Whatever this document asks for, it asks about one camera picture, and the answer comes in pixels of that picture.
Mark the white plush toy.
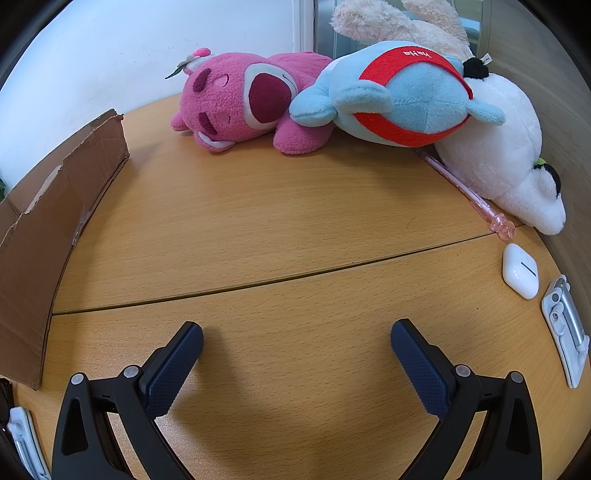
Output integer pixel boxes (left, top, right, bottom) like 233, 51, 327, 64
435, 57, 566, 235

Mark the brown cardboard box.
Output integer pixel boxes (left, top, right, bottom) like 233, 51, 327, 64
0, 109, 129, 389

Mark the white earbuds case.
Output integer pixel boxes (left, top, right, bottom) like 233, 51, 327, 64
502, 243, 540, 300

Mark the pink bear plush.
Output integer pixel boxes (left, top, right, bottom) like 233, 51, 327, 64
170, 48, 334, 155

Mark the white object at left edge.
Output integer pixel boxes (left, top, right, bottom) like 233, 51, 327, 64
7, 406, 51, 480

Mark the white metal clip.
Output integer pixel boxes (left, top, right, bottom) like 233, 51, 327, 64
541, 274, 590, 389

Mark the beige rabbit plush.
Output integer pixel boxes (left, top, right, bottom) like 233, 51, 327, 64
331, 0, 474, 61

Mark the pink transparent pen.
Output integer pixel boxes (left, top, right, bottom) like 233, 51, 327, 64
416, 149, 516, 242

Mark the light blue red plush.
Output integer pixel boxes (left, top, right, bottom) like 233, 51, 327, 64
290, 41, 505, 148

